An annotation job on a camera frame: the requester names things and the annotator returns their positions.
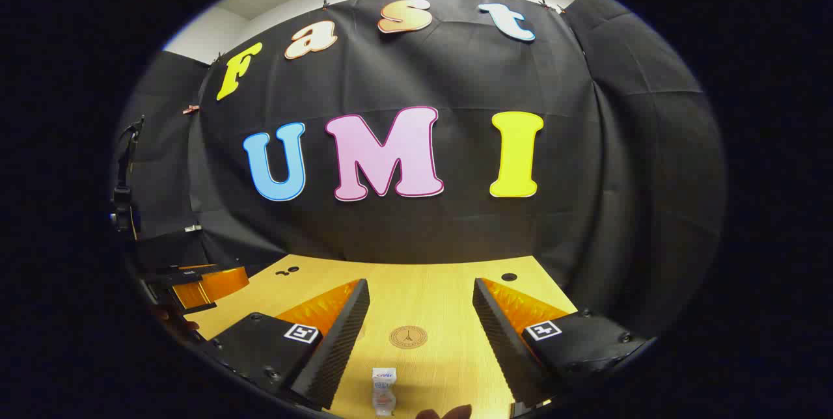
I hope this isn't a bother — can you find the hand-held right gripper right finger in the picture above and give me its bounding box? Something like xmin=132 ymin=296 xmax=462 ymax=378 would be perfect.
xmin=472 ymin=277 xmax=651 ymax=407

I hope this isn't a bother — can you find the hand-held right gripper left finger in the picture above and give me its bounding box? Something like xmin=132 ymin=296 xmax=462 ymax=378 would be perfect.
xmin=205 ymin=278 xmax=372 ymax=411

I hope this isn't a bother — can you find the white toothpaste tube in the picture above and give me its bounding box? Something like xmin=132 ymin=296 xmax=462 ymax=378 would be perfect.
xmin=372 ymin=367 xmax=398 ymax=417

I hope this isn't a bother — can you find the round brown coaster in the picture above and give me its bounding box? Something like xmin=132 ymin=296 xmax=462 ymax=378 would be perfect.
xmin=389 ymin=325 xmax=429 ymax=349

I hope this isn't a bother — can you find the wooden desktop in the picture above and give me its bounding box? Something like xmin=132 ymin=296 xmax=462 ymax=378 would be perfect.
xmin=185 ymin=254 xmax=580 ymax=419

